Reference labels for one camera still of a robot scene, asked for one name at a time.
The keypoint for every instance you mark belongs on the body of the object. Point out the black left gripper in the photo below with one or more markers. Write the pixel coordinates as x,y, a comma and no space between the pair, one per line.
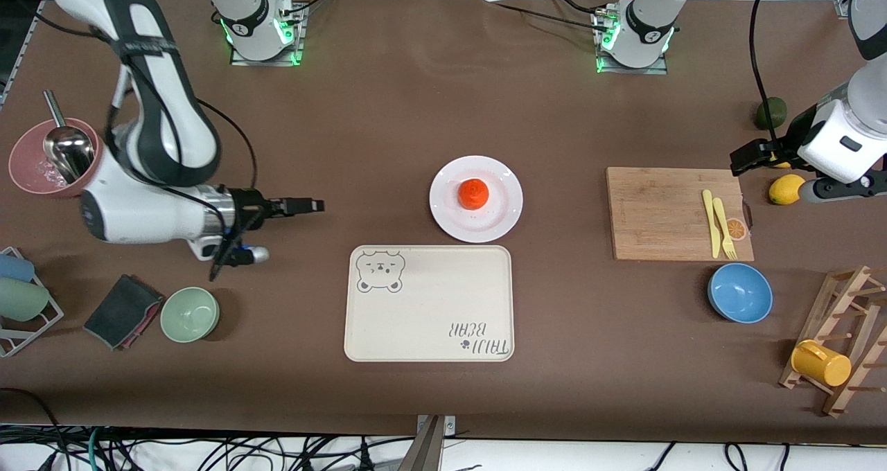
784,141

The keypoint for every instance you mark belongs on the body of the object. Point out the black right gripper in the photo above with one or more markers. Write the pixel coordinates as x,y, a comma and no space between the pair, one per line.
250,204

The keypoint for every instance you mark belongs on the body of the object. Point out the orange fruit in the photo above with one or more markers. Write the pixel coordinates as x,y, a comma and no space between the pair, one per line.
473,194

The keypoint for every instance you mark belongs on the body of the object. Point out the white round plate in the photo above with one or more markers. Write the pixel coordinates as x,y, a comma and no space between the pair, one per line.
499,215

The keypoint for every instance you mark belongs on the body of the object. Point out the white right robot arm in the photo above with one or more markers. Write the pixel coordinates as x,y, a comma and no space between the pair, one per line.
138,215

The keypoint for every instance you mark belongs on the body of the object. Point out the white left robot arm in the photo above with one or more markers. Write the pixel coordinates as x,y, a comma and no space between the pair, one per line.
644,14

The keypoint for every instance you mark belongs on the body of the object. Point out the green avocado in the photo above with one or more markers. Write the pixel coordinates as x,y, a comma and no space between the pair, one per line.
777,113

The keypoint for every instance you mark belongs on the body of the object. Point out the yellow plastic fork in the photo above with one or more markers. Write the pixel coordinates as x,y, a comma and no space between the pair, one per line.
723,221

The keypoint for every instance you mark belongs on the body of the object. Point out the yellow plastic knife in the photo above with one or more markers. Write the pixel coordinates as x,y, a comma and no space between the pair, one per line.
709,215

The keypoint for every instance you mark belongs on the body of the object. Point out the wooden cutting board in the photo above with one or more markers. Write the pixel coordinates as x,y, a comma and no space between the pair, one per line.
658,215

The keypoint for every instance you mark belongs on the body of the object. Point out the blue bowl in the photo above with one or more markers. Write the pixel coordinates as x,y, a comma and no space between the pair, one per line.
740,293

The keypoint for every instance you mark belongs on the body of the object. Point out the pale green bowl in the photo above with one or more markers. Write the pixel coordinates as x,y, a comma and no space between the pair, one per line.
190,314

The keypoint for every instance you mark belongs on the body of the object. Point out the brown table cover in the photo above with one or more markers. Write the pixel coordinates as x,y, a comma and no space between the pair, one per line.
416,111

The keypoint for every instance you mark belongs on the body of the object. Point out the wooden mug rack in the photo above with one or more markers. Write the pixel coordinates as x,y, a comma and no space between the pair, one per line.
849,298

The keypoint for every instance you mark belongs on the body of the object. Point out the beige bear print tray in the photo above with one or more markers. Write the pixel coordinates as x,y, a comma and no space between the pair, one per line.
429,318

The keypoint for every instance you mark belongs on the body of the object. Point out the pink folded cloth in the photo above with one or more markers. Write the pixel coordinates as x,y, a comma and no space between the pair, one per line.
145,322

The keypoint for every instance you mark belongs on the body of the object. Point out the dark grey folded cloth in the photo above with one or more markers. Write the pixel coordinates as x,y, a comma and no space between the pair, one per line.
118,308

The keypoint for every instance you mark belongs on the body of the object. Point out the yellow mug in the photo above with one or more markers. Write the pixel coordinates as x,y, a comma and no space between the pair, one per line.
821,364

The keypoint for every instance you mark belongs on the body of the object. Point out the metal scoop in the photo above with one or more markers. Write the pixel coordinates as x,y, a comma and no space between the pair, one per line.
69,152

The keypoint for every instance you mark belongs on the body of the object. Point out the pink bowl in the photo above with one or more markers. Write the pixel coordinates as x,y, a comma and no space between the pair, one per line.
24,170

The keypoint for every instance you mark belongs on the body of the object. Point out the light blue cup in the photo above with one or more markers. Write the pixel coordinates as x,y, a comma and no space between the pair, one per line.
15,269

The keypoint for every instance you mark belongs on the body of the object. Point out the pale green cup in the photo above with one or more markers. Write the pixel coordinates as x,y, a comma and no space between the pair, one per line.
21,300

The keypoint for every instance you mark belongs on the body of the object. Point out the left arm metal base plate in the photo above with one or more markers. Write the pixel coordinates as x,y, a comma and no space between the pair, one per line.
658,68

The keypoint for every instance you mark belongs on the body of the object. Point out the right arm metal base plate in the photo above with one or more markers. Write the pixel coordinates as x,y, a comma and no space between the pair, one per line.
239,59

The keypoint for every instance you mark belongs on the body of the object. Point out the aluminium corner bracket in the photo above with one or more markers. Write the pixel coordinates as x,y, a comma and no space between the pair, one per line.
845,7

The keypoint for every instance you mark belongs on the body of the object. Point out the grey metal post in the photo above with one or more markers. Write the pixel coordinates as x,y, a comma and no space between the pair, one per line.
429,450

